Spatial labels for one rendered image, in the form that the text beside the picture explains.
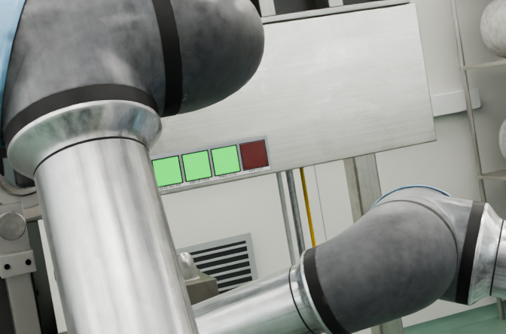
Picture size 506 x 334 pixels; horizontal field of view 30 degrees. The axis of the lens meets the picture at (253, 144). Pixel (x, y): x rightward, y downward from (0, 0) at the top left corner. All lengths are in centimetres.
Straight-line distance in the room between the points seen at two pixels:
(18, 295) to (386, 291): 65
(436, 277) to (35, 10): 49
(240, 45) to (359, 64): 125
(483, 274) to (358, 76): 100
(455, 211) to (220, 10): 43
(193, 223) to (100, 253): 365
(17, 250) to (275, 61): 73
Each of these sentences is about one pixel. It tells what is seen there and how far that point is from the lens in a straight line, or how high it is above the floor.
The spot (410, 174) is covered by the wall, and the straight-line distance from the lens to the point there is 470.
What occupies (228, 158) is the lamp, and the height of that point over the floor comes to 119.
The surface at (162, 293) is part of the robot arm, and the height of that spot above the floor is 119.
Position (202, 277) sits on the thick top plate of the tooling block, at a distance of 152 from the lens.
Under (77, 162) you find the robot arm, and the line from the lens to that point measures 66.
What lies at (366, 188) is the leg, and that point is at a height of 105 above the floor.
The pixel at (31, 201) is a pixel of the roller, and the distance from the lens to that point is 145.
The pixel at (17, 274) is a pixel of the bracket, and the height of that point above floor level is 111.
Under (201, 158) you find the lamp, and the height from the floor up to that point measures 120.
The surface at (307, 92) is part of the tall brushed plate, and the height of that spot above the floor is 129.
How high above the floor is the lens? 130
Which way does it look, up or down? 3 degrees down
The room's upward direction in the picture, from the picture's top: 10 degrees counter-clockwise
